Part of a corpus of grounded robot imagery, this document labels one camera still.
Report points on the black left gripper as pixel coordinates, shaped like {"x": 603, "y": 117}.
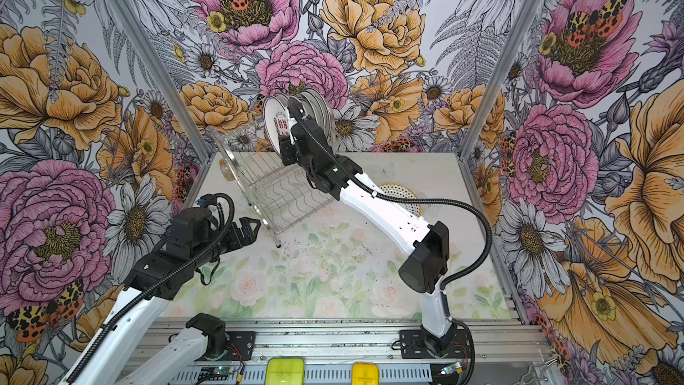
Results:
{"x": 248, "y": 237}

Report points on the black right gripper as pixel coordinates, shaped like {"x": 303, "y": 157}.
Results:
{"x": 286, "y": 147}

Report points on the white plate red floral pattern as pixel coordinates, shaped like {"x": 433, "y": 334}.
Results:
{"x": 275, "y": 123}

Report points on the silver metal dish rack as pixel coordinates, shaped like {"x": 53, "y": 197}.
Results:
{"x": 280, "y": 195}

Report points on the white plate yellow rim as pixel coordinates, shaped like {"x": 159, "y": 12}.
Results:
{"x": 403, "y": 192}

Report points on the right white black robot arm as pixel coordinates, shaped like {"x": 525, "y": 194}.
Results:
{"x": 426, "y": 246}

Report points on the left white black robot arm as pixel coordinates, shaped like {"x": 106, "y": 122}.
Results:
{"x": 153, "y": 282}

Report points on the green plastic box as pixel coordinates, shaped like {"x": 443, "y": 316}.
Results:
{"x": 285, "y": 371}

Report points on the yellow plastic box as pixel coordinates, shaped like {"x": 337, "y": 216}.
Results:
{"x": 365, "y": 374}

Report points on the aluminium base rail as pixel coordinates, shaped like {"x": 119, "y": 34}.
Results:
{"x": 489, "y": 352}

